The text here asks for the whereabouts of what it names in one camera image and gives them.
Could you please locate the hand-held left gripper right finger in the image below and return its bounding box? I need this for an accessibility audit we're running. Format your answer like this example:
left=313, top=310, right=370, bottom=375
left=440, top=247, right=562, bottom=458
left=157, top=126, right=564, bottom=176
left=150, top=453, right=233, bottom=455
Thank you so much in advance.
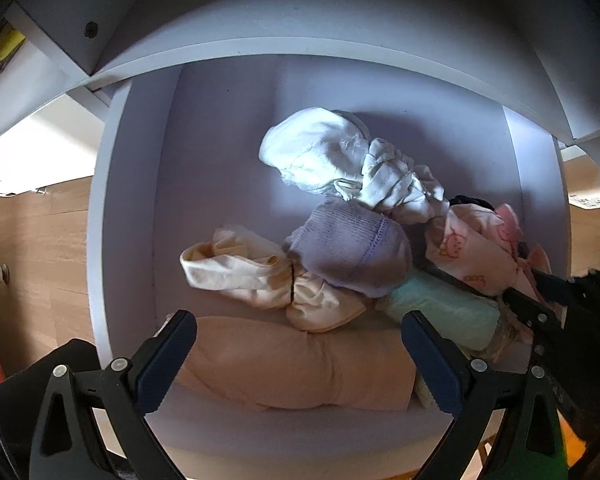
left=401, top=310, right=566, bottom=480

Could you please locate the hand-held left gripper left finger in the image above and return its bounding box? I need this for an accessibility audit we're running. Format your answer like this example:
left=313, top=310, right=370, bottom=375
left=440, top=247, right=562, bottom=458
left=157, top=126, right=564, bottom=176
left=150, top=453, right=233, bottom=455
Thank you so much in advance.
left=29, top=310, right=198, bottom=480

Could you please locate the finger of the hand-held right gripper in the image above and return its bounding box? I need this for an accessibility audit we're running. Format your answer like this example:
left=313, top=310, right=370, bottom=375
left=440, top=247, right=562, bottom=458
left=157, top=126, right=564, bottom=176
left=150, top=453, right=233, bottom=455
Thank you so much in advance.
left=502, top=287, right=566, bottom=336
left=530, top=269, right=588, bottom=306

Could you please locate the mint green cloth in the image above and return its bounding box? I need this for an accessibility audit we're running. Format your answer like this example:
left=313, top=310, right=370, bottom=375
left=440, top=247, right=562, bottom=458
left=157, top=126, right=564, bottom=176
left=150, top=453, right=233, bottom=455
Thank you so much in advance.
left=377, top=269, right=503, bottom=352

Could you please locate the pink printed cloth bundle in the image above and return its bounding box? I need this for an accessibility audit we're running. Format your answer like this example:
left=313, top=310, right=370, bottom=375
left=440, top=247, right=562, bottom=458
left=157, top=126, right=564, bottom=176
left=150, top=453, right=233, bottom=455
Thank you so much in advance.
left=424, top=203, right=551, bottom=306

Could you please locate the cream bundle with black band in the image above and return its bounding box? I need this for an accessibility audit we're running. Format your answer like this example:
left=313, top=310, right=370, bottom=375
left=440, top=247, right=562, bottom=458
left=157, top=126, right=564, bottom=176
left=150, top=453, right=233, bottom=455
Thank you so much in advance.
left=180, top=226, right=367, bottom=333

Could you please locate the peach cloth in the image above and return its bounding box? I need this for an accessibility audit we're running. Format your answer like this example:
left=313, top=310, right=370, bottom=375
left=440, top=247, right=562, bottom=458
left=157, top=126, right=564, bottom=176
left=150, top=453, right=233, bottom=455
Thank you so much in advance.
left=172, top=316, right=418, bottom=411

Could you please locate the lavender knit bundle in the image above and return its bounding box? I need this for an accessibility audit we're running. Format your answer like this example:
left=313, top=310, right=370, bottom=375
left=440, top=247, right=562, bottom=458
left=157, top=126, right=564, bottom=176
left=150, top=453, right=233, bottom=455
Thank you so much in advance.
left=282, top=199, right=412, bottom=298

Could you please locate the white cabinet shelf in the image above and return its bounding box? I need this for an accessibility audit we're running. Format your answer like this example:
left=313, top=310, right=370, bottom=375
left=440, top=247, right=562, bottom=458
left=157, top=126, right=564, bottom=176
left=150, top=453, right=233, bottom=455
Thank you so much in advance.
left=0, top=0, right=600, bottom=478

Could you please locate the pale blue-white cloth bundle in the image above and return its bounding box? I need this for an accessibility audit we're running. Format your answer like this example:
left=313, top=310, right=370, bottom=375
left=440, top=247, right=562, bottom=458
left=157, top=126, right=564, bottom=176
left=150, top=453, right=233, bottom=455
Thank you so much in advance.
left=259, top=108, right=376, bottom=196

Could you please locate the white printed label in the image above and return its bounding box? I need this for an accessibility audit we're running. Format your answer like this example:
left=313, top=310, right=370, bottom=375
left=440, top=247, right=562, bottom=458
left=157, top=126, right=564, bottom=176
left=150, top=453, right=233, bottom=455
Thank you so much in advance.
left=567, top=192, right=600, bottom=211

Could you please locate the yellow object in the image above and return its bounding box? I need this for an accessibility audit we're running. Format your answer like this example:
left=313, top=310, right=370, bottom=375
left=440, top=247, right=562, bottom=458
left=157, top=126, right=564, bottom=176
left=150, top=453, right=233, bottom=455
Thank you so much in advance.
left=0, top=20, right=26, bottom=61

